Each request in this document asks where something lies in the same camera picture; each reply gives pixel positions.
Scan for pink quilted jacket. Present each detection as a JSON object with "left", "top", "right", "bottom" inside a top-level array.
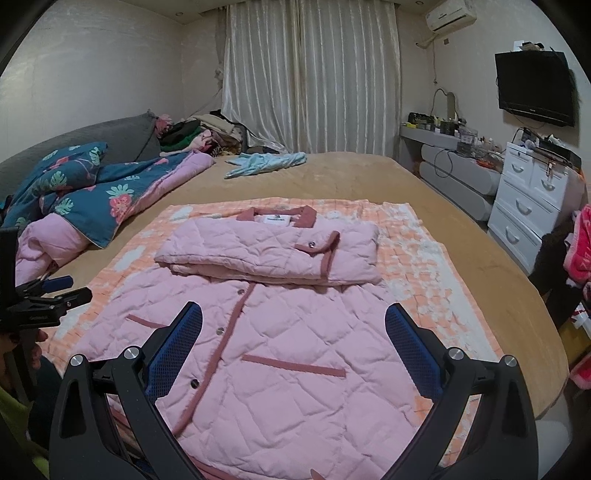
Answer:
[{"left": 77, "top": 207, "right": 419, "bottom": 479}]

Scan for pink red clothes pile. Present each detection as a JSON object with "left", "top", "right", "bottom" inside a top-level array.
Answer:
[{"left": 564, "top": 204, "right": 591, "bottom": 390}]

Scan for pile of mixed clothes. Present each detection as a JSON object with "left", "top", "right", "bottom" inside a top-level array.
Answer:
[{"left": 154, "top": 110, "right": 249, "bottom": 157}]

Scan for person's left hand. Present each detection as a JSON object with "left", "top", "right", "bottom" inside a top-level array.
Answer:
[{"left": 1, "top": 329, "right": 48, "bottom": 403}]

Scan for orange white plaid blanket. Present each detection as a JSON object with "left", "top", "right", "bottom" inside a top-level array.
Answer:
[{"left": 45, "top": 197, "right": 505, "bottom": 471}]

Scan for blue floral pink duvet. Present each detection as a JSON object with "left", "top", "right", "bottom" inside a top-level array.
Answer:
[{"left": 2, "top": 142, "right": 214, "bottom": 285}]

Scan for yellow-green sleeve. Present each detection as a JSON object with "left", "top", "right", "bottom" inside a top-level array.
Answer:
[{"left": 1, "top": 388, "right": 49, "bottom": 479}]

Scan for tan bed sheet mattress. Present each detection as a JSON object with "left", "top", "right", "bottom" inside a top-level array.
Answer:
[{"left": 59, "top": 152, "right": 569, "bottom": 417}]

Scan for grey headboard cushion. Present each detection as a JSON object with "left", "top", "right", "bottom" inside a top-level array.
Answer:
[{"left": 0, "top": 111, "right": 160, "bottom": 200}]

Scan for grey curved dressing table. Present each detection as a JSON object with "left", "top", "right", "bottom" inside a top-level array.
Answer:
[{"left": 399, "top": 125, "right": 501, "bottom": 225}]

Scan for white drawer cabinet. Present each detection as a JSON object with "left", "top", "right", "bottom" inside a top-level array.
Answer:
[{"left": 488, "top": 143, "right": 586, "bottom": 274}]

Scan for light blue garment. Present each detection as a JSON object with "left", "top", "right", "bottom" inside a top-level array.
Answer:
[{"left": 224, "top": 152, "right": 307, "bottom": 179}]

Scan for clutter on dressing table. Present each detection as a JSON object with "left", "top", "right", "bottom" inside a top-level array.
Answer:
[{"left": 400, "top": 88, "right": 505, "bottom": 165}]

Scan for white striped curtain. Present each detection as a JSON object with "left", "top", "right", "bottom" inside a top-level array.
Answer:
[{"left": 221, "top": 1, "right": 402, "bottom": 156}]

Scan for white air conditioner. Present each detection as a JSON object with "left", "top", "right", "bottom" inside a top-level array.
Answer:
[{"left": 426, "top": 0, "right": 477, "bottom": 34}]

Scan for black wall television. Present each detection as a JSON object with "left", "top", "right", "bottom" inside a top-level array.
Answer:
[{"left": 495, "top": 51, "right": 576, "bottom": 127}]

